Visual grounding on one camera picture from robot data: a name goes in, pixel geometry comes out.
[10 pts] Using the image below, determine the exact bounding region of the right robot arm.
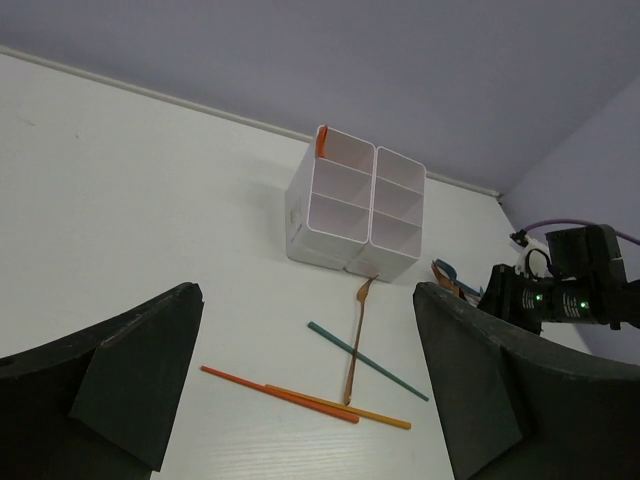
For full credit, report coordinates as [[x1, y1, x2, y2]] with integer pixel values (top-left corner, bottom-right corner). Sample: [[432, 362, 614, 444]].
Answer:
[[477, 224, 639, 334]]

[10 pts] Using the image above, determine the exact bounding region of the orange chopstick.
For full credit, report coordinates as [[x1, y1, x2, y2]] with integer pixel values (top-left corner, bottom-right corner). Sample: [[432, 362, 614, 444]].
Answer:
[[200, 365, 360, 424]]

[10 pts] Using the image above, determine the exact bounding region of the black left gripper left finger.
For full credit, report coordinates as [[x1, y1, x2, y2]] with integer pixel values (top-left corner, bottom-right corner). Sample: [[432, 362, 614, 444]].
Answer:
[[1, 282, 204, 479]]

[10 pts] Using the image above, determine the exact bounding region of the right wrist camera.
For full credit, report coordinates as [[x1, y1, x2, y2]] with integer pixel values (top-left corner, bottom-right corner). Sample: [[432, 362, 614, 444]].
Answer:
[[510, 230, 551, 278]]

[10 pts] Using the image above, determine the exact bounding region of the brown fork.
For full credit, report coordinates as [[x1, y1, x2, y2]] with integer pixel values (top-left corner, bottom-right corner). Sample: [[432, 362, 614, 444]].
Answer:
[[342, 276, 378, 406]]

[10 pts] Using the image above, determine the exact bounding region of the yellow-orange chopstick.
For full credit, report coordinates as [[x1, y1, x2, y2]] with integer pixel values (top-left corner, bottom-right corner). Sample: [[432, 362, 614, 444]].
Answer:
[[265, 384, 412, 430]]

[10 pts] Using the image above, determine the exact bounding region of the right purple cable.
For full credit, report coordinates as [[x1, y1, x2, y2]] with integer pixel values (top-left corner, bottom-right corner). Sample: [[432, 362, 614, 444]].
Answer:
[[524, 217, 640, 247]]

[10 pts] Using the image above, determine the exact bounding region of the teal chopstick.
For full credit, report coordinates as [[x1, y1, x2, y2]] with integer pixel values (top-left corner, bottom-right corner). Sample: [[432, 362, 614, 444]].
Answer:
[[307, 322, 429, 402]]

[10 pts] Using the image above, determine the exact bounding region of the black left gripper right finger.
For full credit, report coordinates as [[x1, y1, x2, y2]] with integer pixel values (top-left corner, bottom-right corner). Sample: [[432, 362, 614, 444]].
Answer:
[[413, 282, 639, 479]]

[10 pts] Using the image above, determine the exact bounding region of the orange fork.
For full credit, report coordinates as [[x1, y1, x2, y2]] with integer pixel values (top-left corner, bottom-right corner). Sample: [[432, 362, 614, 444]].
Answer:
[[431, 262, 466, 300]]

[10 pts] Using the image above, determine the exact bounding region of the teal spoon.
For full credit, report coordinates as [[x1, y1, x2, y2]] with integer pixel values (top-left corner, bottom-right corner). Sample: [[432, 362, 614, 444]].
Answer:
[[434, 259, 484, 297]]

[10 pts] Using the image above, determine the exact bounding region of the white divided container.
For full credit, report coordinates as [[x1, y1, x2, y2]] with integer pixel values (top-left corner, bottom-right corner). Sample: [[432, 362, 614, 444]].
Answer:
[[346, 146, 426, 283], [285, 126, 375, 270]]

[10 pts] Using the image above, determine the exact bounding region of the orange spoon in container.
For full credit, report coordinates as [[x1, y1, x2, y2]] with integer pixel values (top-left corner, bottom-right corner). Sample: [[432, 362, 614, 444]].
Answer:
[[315, 125, 328, 158]]

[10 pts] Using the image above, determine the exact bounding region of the white left divided container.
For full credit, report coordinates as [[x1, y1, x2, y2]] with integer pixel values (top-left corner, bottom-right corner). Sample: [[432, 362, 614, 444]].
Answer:
[[285, 126, 375, 270]]

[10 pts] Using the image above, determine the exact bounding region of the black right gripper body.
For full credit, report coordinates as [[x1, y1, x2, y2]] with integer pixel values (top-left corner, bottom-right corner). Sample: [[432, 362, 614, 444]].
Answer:
[[477, 223, 628, 335]]

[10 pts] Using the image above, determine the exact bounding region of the white right divided container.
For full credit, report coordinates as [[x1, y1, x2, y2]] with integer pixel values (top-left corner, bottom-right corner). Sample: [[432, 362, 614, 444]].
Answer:
[[346, 146, 426, 283]]

